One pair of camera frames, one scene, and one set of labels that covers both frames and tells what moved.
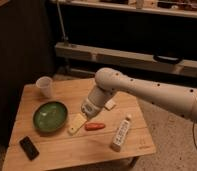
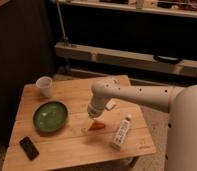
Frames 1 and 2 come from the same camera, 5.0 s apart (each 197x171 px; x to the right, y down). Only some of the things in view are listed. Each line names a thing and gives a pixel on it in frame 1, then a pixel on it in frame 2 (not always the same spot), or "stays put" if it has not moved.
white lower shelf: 112,55 stays put
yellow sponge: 76,122 → 86,124
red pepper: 94,126 stays put
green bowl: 50,116 stays put
